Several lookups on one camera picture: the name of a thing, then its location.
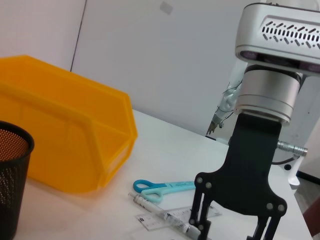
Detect transparent plastic ruler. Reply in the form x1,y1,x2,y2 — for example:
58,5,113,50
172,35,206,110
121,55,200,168
135,204,223,232

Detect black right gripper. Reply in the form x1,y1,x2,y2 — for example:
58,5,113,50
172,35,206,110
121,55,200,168
188,113,288,240

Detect yellow plastic bin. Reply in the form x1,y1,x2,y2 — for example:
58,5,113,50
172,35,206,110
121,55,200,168
0,55,139,195

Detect black mesh pen holder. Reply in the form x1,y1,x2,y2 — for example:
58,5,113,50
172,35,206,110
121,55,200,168
0,120,35,238

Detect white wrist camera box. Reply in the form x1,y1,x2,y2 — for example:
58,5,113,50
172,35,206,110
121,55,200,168
234,3,320,75

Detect blue-handled scissors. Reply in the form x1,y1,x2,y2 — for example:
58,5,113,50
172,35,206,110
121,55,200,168
132,178,196,203

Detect grey ballpoint pen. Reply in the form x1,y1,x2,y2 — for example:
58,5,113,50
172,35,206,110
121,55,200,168
127,191,201,237

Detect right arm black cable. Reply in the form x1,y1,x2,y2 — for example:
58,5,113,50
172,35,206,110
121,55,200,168
271,140,309,166

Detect white stand base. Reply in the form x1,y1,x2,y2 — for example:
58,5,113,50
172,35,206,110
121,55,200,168
287,157,305,186

